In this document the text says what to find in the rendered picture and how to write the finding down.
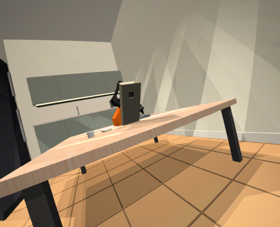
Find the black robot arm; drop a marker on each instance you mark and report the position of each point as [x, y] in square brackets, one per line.
[114, 100]

